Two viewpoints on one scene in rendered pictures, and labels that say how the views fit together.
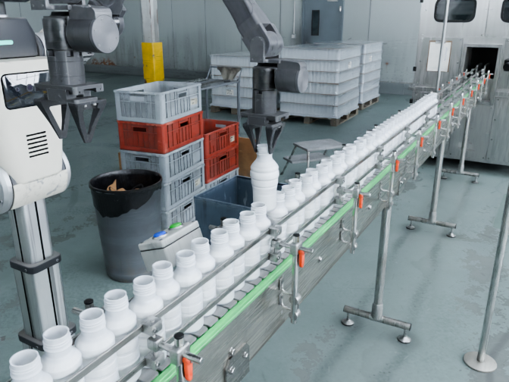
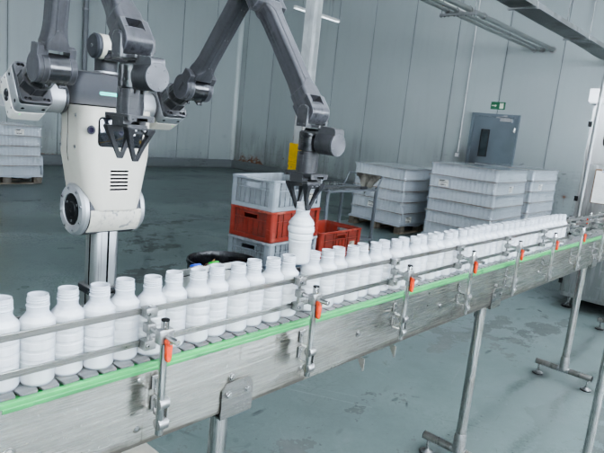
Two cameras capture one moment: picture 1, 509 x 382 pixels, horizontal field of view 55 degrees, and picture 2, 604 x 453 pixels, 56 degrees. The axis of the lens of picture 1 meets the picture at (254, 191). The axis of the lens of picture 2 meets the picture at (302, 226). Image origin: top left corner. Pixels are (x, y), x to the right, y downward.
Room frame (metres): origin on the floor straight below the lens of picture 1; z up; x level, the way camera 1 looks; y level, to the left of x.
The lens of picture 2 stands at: (-0.30, -0.33, 1.51)
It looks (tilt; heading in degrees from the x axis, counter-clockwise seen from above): 10 degrees down; 12
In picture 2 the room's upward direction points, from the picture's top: 6 degrees clockwise
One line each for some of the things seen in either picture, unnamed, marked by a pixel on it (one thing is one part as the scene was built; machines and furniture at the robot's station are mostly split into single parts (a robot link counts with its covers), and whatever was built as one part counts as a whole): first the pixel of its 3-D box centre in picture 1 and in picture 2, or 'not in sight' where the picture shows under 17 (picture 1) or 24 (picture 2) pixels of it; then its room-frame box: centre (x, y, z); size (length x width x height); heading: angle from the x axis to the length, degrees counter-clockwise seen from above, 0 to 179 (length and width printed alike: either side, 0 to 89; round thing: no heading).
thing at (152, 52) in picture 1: (153, 67); (297, 170); (11.27, 2.27, 0.55); 0.40 x 0.40 x 1.10; 60
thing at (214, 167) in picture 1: (205, 161); not in sight; (4.43, 0.46, 0.33); 0.61 x 0.41 x 0.22; 153
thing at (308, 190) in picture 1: (305, 201); (350, 272); (1.35, -0.15, 1.08); 0.06 x 0.06 x 0.17
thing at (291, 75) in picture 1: (281, 64); (323, 130); (1.14, -0.06, 1.50); 0.12 x 0.09 x 0.12; 60
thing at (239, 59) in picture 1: (251, 82); (398, 196); (9.08, 0.05, 0.50); 1.23 x 1.05 x 1.00; 149
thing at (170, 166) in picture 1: (163, 156); (272, 248); (3.77, 0.72, 0.55); 0.61 x 0.41 x 0.22; 157
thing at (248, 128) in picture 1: (261, 133); (302, 191); (1.16, -0.02, 1.33); 0.07 x 0.07 x 0.09; 60
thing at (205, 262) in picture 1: (201, 277); (214, 299); (0.91, 0.11, 1.08); 0.06 x 0.06 x 0.17
